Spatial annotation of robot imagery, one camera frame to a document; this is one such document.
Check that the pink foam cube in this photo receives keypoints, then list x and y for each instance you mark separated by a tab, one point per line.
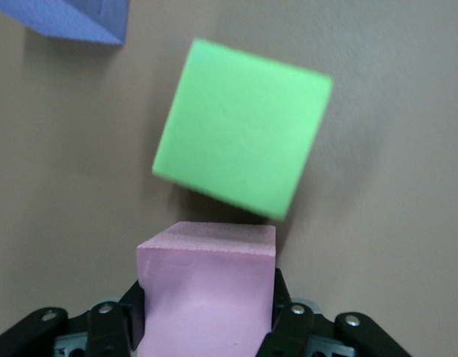
206	290

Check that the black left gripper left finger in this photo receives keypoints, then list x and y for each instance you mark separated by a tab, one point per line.
102	331

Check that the purple foam cube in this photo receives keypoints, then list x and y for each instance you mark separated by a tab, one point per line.
65	18

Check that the green foam cube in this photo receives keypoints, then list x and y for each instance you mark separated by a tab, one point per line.
244	130

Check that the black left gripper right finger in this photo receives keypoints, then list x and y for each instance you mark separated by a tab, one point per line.
296	331

